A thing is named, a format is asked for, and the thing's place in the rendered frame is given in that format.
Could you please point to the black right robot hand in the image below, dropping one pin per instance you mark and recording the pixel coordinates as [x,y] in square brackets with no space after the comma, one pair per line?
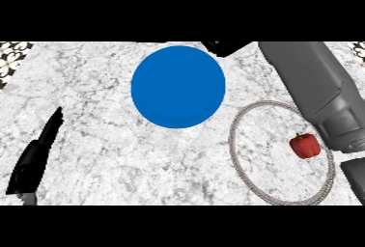
[226,47]

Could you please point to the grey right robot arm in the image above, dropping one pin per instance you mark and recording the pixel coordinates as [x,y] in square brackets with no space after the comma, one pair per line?
[313,83]

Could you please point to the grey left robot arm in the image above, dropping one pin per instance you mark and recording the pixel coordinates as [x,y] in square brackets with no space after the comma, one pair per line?
[29,199]

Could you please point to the blue round plate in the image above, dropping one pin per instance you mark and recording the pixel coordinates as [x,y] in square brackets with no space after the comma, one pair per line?
[177,87]

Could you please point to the red bell pepper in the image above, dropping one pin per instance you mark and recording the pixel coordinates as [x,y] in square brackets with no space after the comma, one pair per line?
[304,146]

